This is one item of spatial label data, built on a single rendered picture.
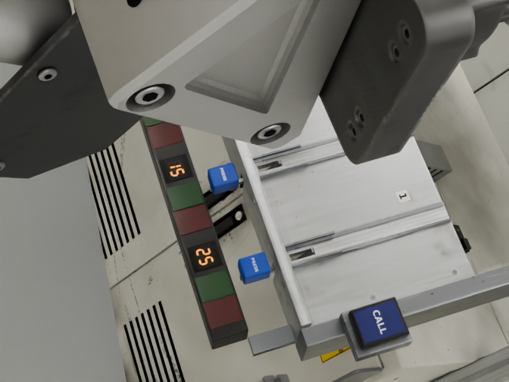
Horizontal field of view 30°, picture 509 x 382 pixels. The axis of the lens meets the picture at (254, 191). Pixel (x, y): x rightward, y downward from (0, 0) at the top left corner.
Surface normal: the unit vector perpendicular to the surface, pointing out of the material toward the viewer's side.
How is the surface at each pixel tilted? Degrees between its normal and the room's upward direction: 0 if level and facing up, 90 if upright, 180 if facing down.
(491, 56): 90
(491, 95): 90
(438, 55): 90
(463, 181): 0
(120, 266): 90
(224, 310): 42
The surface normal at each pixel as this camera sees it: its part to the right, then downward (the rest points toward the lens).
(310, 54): 0.35, 0.88
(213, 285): 0.05, -0.41
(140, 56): -0.54, -0.10
